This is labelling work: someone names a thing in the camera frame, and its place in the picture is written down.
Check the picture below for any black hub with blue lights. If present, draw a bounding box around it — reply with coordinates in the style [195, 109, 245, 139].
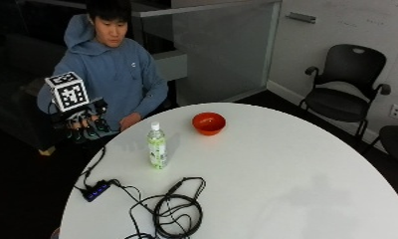
[82, 179, 113, 203]

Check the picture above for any orange bowl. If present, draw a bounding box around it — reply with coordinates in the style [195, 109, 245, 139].
[192, 112, 226, 136]

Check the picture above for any black office chair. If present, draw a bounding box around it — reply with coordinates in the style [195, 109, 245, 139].
[297, 43, 393, 140]
[362, 124, 398, 167]

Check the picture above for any glass partition panel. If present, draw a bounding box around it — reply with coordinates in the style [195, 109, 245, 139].
[132, 0, 284, 107]

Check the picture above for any coiled black cable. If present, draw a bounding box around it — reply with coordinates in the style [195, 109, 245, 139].
[124, 176, 206, 239]

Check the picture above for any green label plastic bottle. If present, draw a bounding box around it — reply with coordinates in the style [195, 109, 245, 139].
[147, 120, 171, 170]

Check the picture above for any grey wall handle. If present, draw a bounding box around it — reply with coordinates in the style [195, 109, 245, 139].
[285, 11, 318, 25]

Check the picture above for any white marker cube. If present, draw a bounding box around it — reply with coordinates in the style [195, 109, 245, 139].
[44, 71, 92, 114]

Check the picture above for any person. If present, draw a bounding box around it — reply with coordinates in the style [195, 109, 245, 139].
[36, 0, 171, 133]

